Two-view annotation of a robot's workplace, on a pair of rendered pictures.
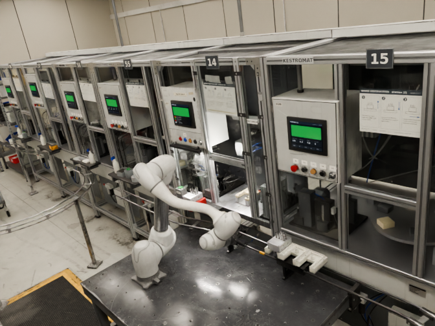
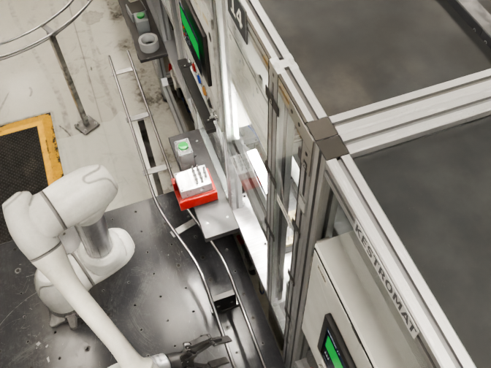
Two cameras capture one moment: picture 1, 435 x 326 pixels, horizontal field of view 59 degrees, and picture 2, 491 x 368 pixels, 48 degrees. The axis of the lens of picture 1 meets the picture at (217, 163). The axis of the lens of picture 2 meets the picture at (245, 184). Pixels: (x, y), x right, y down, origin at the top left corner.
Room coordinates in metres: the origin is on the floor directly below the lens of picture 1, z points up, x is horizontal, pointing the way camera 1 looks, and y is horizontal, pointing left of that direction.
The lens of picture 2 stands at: (1.65, -0.45, 2.78)
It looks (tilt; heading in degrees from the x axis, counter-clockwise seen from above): 56 degrees down; 23
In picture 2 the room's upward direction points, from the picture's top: 3 degrees counter-clockwise
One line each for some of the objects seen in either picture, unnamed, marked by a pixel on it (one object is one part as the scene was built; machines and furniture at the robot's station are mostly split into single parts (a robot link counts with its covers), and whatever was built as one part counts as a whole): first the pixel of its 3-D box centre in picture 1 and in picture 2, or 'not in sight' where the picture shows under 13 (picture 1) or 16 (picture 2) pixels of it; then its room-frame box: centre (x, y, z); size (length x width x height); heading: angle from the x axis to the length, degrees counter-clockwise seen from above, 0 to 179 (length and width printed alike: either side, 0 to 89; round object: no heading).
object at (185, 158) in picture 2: (182, 193); (187, 154); (2.85, 0.32, 0.97); 0.08 x 0.08 x 0.12; 41
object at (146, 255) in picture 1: (145, 256); (59, 282); (2.21, 0.58, 0.85); 0.18 x 0.16 x 0.22; 150
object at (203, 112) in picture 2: (185, 147); (196, 92); (2.85, 0.23, 1.37); 0.36 x 0.04 x 0.04; 41
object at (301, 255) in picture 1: (294, 257); not in sight; (1.96, -0.39, 0.84); 0.36 x 0.14 x 0.10; 41
